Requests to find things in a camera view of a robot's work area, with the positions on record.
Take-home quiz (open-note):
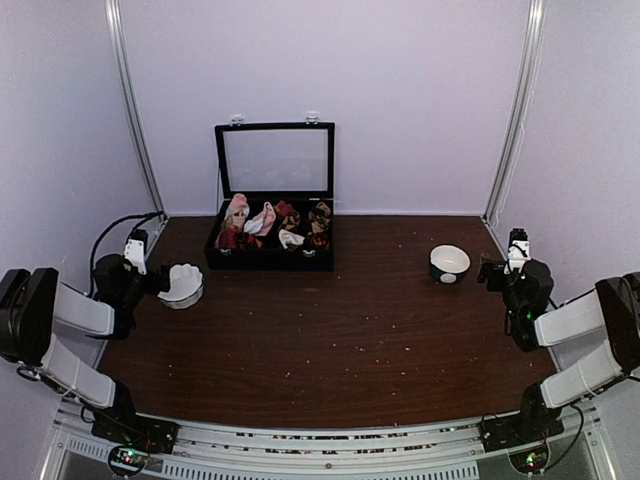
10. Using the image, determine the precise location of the white bowl dark outside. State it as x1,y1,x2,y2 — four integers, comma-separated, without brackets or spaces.
429,245,471,285

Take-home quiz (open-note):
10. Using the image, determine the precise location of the white fluted bowl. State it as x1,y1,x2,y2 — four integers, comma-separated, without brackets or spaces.
157,264,204,310

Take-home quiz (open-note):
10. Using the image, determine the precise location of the brown patterned rolled sock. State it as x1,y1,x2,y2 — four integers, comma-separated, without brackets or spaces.
279,210,301,232

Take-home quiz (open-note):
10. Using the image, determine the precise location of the aluminium frame post right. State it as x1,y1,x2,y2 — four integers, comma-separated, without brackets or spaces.
484,0,546,228

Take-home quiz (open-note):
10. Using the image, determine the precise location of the white pink sock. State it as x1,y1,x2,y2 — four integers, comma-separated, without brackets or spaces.
244,202,276,237

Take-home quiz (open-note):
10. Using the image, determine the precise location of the dark red rolled sock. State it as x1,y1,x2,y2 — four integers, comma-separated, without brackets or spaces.
274,200,295,218

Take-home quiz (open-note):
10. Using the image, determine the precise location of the red orange argyle sock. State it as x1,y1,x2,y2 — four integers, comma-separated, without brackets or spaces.
305,232,331,250

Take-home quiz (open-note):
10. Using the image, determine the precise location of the red brown sock in box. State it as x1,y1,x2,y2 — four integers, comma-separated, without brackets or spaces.
214,226,263,250

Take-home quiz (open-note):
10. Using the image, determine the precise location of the aluminium frame post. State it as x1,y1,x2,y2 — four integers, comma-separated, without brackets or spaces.
104,0,164,212
484,0,546,228

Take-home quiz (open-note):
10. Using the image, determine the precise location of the beige brown argyle sock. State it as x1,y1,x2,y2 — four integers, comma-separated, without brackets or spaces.
308,202,332,234

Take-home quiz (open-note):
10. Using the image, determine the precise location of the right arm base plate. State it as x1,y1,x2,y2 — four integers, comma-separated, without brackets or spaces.
477,412,565,452

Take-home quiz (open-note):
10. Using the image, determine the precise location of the pink rolled sock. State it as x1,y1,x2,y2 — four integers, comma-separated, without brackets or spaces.
225,193,250,230

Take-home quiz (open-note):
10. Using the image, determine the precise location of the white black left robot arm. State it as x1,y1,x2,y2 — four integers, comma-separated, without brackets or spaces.
1,229,170,444

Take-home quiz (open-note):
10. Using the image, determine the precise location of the white sock in box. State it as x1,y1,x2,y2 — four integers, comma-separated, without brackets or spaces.
278,229,305,251

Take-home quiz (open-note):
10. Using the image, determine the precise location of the black box with glass lid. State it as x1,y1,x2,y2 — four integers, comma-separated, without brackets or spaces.
204,122,336,271

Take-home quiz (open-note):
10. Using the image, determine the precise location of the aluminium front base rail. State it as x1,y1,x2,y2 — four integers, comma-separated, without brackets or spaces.
39,392,616,480

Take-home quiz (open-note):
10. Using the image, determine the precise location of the aluminium frame post left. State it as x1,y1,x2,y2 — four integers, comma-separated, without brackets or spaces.
104,0,164,212

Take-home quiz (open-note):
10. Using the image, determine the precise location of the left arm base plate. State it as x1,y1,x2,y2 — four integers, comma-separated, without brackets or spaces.
89,384,179,454

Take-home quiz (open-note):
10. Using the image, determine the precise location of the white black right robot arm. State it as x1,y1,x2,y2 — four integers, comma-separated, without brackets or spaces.
477,228,639,442

